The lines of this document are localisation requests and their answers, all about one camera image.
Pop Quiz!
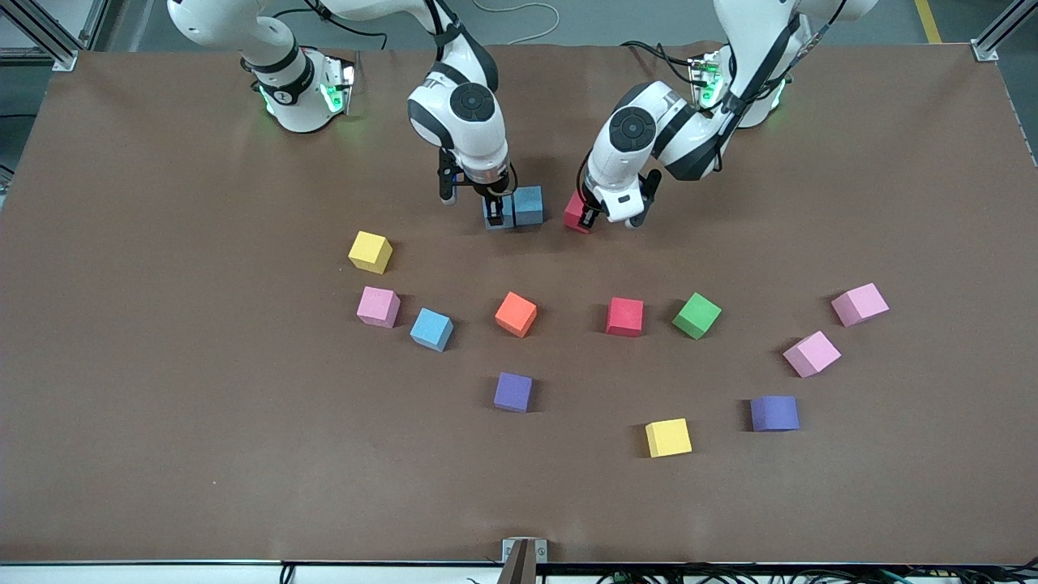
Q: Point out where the red foam cube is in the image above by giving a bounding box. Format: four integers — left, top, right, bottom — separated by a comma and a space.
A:
563, 190, 599, 235
605, 297, 646, 337

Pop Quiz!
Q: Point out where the black left base cable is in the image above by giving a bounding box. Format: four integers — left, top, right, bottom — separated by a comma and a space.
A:
620, 39, 698, 86

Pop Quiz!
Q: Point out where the green foam cube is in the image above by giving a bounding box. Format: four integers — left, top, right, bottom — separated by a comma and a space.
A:
671, 292, 723, 341

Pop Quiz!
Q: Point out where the orange foam cube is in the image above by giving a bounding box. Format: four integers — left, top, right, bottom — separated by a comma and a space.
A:
495, 291, 539, 339

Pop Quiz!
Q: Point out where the white floor cable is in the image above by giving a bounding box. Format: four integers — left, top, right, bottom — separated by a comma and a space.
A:
473, 0, 562, 45

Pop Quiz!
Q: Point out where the aluminium frame profile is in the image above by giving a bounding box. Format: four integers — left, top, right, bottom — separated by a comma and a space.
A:
79, 0, 112, 51
0, 0, 79, 72
971, 0, 1038, 62

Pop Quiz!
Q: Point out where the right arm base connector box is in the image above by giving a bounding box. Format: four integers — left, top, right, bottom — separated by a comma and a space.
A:
323, 55, 358, 114

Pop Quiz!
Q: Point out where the grey metal bracket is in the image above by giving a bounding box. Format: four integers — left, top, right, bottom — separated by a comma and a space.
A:
499, 538, 548, 584

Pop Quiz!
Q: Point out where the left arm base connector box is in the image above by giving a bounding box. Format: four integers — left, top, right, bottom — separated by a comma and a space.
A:
689, 50, 727, 108

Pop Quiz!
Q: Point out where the purple foam cube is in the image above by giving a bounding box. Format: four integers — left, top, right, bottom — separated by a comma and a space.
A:
748, 395, 800, 433
493, 371, 534, 414

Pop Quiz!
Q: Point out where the yellow foam cube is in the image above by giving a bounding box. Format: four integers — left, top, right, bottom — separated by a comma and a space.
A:
645, 418, 693, 459
348, 230, 394, 275

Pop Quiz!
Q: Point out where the pink foam cube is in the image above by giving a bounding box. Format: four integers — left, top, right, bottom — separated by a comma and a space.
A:
830, 282, 890, 329
356, 286, 401, 329
782, 330, 843, 380

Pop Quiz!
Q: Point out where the yellow floor tape strip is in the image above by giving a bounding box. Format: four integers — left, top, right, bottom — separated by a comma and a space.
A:
914, 0, 946, 45

